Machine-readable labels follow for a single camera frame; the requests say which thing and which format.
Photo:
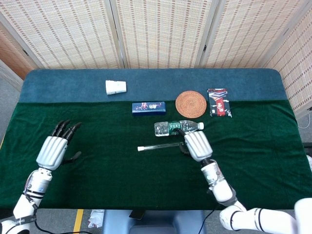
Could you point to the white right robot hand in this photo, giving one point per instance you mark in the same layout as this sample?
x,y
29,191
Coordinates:
x,y
197,145

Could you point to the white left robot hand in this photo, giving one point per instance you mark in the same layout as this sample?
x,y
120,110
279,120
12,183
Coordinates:
x,y
52,151

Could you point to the clear glass test tube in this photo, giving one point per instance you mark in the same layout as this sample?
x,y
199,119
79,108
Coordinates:
x,y
161,146

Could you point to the white stopper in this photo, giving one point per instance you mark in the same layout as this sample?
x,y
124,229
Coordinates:
x,y
140,148

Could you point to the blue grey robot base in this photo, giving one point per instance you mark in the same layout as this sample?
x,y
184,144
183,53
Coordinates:
x,y
156,224

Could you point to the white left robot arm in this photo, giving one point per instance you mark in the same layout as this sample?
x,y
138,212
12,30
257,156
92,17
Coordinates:
x,y
34,187

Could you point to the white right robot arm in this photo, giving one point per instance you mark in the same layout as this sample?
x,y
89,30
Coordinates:
x,y
221,190

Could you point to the clear water bottle green label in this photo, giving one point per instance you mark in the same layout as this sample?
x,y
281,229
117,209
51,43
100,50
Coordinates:
x,y
170,128

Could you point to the round woven rattan coaster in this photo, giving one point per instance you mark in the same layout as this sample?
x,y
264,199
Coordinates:
x,y
191,104

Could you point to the black red snack packet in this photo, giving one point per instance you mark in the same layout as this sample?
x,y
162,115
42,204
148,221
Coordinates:
x,y
219,103

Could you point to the blue rectangular box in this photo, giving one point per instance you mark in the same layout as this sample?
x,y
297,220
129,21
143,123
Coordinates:
x,y
148,109

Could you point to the blue table cover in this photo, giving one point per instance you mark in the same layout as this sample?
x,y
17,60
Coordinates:
x,y
73,85

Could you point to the green velvet cloth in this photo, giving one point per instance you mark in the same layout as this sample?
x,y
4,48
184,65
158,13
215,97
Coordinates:
x,y
122,175

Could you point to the crumpled white paper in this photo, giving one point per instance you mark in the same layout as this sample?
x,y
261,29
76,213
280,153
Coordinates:
x,y
96,218

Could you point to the black screen hinge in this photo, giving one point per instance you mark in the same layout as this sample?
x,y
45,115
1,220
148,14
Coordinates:
x,y
204,47
25,51

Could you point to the woven bamboo screen panel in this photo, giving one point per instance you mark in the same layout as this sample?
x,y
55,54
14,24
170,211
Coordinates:
x,y
161,31
68,31
297,61
248,31

